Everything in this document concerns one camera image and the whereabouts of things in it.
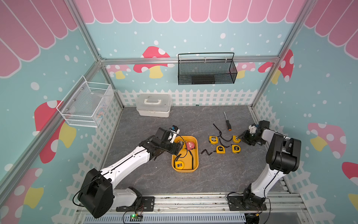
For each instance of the yellow storage tray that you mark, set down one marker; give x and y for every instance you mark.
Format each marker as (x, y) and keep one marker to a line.
(189, 157)

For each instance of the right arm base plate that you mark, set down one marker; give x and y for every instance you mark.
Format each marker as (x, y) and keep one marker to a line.
(241, 203)

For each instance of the yellow tape measure in tray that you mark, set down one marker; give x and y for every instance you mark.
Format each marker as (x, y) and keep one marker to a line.
(178, 165)

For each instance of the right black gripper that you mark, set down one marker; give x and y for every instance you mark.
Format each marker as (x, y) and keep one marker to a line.
(245, 138)

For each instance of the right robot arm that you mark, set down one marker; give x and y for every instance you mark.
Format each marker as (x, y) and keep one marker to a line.
(282, 157)

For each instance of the yellow tape measure tray front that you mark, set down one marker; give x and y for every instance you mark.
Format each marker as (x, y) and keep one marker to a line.
(234, 138)

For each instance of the white wire wall basket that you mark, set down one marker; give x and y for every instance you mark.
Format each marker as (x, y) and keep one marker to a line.
(86, 104)

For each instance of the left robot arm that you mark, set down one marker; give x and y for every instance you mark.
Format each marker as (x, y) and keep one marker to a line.
(98, 194)

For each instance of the grey ribbed cable duct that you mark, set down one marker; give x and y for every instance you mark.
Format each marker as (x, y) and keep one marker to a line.
(170, 218)

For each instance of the yellow tape measure with strap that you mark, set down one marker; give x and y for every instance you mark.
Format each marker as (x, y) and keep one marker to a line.
(219, 150)

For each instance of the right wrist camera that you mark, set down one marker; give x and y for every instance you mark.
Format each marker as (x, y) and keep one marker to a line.
(252, 129)

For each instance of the white plastic toolbox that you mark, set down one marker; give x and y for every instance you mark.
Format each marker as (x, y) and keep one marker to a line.
(154, 104)

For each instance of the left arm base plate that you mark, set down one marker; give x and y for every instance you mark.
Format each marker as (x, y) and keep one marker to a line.
(140, 204)

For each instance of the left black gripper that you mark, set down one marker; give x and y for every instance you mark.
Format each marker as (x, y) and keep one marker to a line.
(175, 148)

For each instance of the black orange screwdriver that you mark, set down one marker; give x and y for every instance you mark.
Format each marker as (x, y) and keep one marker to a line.
(227, 123)

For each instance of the pink round tape measure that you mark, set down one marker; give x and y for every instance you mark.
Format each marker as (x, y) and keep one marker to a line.
(190, 145)

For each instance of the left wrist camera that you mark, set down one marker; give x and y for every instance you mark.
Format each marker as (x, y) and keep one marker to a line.
(174, 133)

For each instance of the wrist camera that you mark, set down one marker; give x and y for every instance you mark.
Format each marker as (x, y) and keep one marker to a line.
(252, 129)
(174, 133)

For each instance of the green led circuit board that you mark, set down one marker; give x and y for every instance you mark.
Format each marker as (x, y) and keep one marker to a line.
(134, 217)

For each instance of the black mesh wall basket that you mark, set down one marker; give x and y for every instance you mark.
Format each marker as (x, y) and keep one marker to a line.
(206, 68)

